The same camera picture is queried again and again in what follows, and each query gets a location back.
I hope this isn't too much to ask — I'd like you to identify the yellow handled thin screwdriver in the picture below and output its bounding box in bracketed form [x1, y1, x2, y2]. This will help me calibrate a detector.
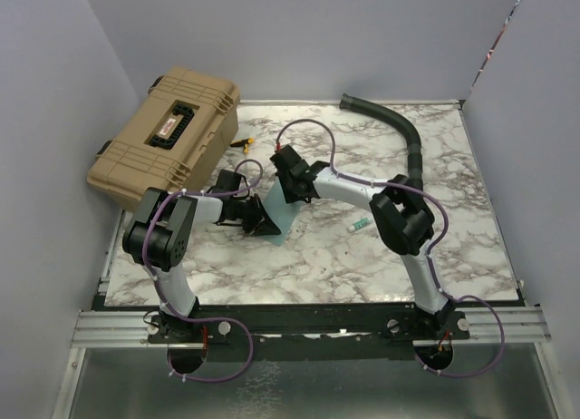
[229, 138, 255, 155]

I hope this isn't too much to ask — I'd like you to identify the tan plastic tool case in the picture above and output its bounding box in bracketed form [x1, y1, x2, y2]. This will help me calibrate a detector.
[87, 66, 240, 211]

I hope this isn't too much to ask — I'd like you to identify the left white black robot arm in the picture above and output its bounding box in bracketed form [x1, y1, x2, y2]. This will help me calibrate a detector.
[122, 171, 281, 342]

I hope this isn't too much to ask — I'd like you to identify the purple cable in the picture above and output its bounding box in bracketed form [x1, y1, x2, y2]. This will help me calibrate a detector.
[275, 119, 508, 380]
[142, 159, 264, 384]

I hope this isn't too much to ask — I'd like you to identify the black corrugated hose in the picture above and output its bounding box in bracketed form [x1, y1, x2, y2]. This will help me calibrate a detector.
[339, 92, 425, 193]

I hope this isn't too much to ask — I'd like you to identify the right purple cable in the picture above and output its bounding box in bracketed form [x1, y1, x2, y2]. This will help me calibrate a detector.
[275, 119, 508, 380]

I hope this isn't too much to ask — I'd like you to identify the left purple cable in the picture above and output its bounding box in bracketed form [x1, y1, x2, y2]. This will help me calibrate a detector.
[142, 159, 264, 384]

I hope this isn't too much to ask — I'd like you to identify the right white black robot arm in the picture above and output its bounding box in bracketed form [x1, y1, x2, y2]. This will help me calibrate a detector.
[270, 145, 453, 338]

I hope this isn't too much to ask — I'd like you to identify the green white glue stick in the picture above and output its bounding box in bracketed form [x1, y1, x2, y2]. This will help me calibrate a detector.
[348, 218, 372, 232]

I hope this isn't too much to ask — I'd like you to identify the teal paper envelope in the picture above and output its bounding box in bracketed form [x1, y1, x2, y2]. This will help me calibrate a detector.
[263, 180, 304, 247]

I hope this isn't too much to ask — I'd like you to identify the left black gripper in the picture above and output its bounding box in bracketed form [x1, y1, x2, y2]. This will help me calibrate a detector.
[230, 194, 279, 237]

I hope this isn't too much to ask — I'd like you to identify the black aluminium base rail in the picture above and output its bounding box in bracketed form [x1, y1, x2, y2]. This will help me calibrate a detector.
[72, 302, 551, 362]

